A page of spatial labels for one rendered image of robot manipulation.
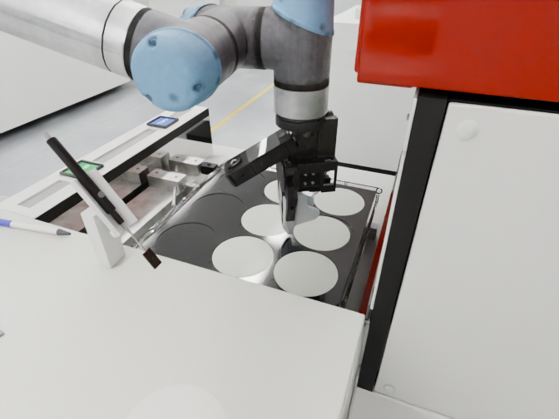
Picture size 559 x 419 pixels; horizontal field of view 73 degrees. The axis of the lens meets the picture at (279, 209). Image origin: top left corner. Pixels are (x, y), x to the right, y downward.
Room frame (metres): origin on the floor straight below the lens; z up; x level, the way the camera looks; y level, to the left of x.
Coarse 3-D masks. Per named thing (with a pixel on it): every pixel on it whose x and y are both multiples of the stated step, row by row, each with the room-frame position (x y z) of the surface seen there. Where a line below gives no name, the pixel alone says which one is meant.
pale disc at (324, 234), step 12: (324, 216) 0.57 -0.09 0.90; (300, 228) 0.53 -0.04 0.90; (312, 228) 0.54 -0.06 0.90; (324, 228) 0.54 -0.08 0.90; (336, 228) 0.54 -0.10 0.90; (300, 240) 0.50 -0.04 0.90; (312, 240) 0.50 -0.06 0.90; (324, 240) 0.50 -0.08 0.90; (336, 240) 0.50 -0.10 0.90; (348, 240) 0.50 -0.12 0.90
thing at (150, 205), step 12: (192, 180) 0.74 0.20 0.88; (144, 192) 0.69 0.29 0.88; (156, 192) 0.69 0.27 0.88; (168, 192) 0.69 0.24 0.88; (132, 204) 0.64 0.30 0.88; (144, 204) 0.64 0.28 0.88; (156, 204) 0.64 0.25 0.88; (168, 204) 0.65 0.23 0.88; (144, 216) 0.60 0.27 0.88; (156, 216) 0.61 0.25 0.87; (132, 228) 0.56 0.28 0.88; (144, 228) 0.57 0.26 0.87; (132, 240) 0.54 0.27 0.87
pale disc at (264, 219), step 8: (256, 208) 0.60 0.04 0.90; (264, 208) 0.60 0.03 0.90; (272, 208) 0.60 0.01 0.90; (248, 216) 0.57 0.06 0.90; (256, 216) 0.57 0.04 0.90; (264, 216) 0.57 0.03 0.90; (272, 216) 0.57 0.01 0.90; (248, 224) 0.55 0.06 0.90; (256, 224) 0.55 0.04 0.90; (264, 224) 0.55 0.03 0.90; (272, 224) 0.55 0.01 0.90; (280, 224) 0.55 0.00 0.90; (256, 232) 0.52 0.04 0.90; (264, 232) 0.52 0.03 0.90; (272, 232) 0.52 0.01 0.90; (280, 232) 0.52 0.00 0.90
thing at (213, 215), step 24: (216, 192) 0.66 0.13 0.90; (240, 192) 0.66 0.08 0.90; (264, 192) 0.66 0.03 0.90; (312, 192) 0.66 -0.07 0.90; (360, 192) 0.66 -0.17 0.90; (192, 216) 0.57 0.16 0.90; (216, 216) 0.57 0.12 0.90; (240, 216) 0.57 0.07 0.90; (336, 216) 0.57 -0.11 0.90; (360, 216) 0.57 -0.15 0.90; (168, 240) 0.50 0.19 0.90; (192, 240) 0.50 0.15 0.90; (216, 240) 0.50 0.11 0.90; (264, 240) 0.50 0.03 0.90; (288, 240) 0.50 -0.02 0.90; (360, 240) 0.51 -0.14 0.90; (192, 264) 0.44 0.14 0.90; (336, 264) 0.44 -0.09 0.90; (336, 288) 0.39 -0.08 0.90
